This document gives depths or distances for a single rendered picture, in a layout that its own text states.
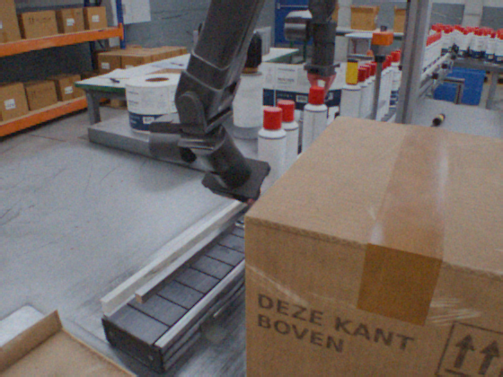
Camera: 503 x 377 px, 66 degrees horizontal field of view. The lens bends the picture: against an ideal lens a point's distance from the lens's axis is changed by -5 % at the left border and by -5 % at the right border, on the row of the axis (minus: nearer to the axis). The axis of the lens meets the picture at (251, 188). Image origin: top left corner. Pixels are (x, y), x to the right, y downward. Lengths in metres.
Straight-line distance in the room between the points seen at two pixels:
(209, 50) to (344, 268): 0.32
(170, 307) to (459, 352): 0.39
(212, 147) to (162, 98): 0.70
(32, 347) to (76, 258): 0.22
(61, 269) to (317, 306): 0.56
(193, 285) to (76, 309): 0.20
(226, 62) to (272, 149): 0.26
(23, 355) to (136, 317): 0.17
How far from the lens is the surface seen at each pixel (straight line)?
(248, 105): 1.16
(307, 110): 0.90
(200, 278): 0.63
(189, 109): 0.53
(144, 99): 1.25
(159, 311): 0.59
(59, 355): 0.63
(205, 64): 0.51
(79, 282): 0.76
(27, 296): 0.76
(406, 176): 0.40
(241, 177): 0.62
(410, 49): 1.11
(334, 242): 0.29
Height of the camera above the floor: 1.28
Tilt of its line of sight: 26 degrees down
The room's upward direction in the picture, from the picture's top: straight up
